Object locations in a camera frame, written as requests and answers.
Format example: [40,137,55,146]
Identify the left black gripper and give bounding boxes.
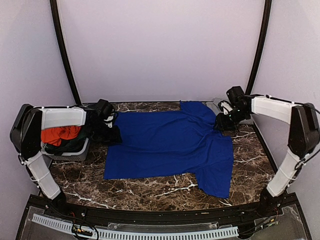
[88,120,123,145]

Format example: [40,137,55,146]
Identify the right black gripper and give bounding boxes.
[213,107,249,131]

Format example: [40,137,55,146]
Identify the grey button shirt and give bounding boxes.
[204,97,254,125]

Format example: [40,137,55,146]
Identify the blue printed t-shirt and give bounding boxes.
[103,101,234,199]

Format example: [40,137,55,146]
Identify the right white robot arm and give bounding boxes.
[214,86,320,198]

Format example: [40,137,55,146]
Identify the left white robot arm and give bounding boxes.
[9,99,122,218]

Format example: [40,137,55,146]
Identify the grey laundry basket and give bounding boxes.
[40,106,90,161]

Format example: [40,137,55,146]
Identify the black garment in basket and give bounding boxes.
[42,104,106,156]

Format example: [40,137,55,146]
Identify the orange red garment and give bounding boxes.
[40,125,82,147]

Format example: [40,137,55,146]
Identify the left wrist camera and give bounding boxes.
[103,111,119,129]

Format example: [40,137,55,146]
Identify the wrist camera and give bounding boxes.
[218,100,233,115]
[103,111,119,129]

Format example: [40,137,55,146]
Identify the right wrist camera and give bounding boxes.
[218,100,233,115]

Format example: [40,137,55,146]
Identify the black curved front rail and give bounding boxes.
[27,193,298,226]

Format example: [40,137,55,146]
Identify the white slotted cable duct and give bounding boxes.
[31,213,239,240]

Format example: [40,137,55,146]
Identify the right black frame post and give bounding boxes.
[245,0,272,95]

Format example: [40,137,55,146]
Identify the black frame post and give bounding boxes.
[245,0,272,95]
[49,0,82,105]

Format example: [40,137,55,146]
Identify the left black frame post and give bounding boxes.
[49,0,82,105]

